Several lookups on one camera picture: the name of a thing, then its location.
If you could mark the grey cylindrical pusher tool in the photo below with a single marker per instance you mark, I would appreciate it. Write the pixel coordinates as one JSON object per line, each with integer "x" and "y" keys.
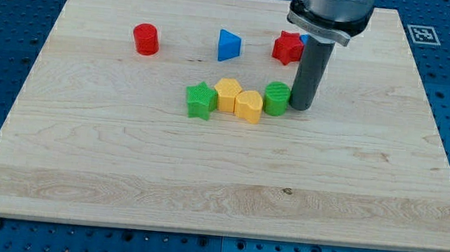
{"x": 311, "y": 68}

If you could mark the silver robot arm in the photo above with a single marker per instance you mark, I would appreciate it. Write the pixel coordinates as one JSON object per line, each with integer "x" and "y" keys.
{"x": 327, "y": 22}

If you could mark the red star block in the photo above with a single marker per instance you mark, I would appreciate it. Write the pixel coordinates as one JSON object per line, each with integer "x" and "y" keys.
{"x": 288, "y": 48}

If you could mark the blue triangle block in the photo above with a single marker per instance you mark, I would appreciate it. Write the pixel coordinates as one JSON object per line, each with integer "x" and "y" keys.
{"x": 229, "y": 45}

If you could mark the green star block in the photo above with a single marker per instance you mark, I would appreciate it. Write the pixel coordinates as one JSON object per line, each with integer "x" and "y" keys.
{"x": 201, "y": 100}

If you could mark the blue block behind tool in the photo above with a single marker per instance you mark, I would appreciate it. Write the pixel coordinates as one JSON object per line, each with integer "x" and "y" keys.
{"x": 304, "y": 38}

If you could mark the green cylinder block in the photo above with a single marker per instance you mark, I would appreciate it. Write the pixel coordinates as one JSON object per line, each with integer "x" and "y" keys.
{"x": 276, "y": 97}

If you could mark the yellow heart block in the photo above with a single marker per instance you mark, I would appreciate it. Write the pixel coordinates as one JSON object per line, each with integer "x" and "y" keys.
{"x": 248, "y": 106}

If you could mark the yellow hexagon block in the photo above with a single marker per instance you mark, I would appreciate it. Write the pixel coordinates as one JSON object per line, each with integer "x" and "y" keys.
{"x": 227, "y": 90}

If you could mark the white fiducial marker tag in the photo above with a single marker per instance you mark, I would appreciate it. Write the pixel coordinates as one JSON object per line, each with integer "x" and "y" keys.
{"x": 423, "y": 35}

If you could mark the wooden board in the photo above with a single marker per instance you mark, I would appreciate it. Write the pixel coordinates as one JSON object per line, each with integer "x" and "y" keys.
{"x": 100, "y": 135}

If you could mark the red cylinder block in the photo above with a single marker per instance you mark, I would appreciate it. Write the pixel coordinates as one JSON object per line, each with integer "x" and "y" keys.
{"x": 146, "y": 39}

